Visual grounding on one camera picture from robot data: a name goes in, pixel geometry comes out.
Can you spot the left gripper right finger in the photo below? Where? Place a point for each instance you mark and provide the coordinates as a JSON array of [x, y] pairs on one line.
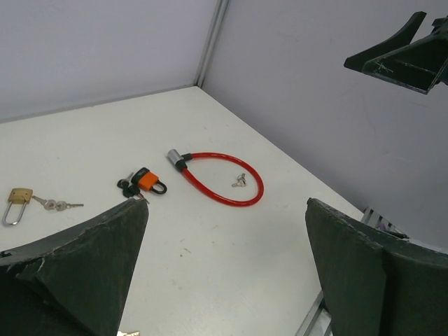
[[374, 283]]

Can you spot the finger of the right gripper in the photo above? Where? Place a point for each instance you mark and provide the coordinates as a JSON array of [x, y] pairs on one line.
[[400, 39], [418, 66]]

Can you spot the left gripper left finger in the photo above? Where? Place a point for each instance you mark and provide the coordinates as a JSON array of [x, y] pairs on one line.
[[76, 281]]

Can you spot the green cable lock keys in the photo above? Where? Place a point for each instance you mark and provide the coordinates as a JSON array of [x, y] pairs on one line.
[[135, 333]]

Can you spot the small padlock silver keys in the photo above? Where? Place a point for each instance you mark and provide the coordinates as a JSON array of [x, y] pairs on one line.
[[53, 205]]

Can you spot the small brass padlock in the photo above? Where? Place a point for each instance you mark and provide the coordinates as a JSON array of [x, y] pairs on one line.
[[18, 200]]

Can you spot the black head keys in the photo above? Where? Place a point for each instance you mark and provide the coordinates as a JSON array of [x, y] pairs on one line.
[[130, 190]]

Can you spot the orange black padlock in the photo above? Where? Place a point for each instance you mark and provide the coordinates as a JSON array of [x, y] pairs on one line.
[[147, 181]]

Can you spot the red cable lock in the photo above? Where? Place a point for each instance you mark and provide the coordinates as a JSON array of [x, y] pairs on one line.
[[214, 173]]

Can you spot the red cable lock keys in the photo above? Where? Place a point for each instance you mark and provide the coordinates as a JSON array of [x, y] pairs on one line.
[[241, 181]]

